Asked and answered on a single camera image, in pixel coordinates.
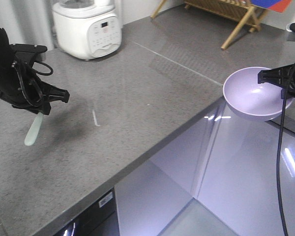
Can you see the purple plastic bowl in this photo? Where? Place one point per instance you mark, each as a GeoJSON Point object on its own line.
{"type": "Point", "coordinates": [250, 100]}

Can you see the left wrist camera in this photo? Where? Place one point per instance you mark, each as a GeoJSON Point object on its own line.
{"type": "Point", "coordinates": [27, 52]}

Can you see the black disinfection cabinet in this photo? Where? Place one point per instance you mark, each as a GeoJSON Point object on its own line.
{"type": "Point", "coordinates": [99, 219]}

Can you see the wooden dish rack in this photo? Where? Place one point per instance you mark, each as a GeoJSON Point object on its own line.
{"type": "Point", "coordinates": [244, 12]}

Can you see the pale green plastic spoon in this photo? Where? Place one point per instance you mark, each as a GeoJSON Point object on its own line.
{"type": "Point", "coordinates": [33, 130]}

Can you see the white pleated curtain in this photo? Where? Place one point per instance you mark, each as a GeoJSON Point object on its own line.
{"type": "Point", "coordinates": [28, 21]}

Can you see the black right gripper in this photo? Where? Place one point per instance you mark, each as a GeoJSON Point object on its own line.
{"type": "Point", "coordinates": [284, 75]}

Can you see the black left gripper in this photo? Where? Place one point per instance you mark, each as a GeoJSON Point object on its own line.
{"type": "Point", "coordinates": [20, 86]}

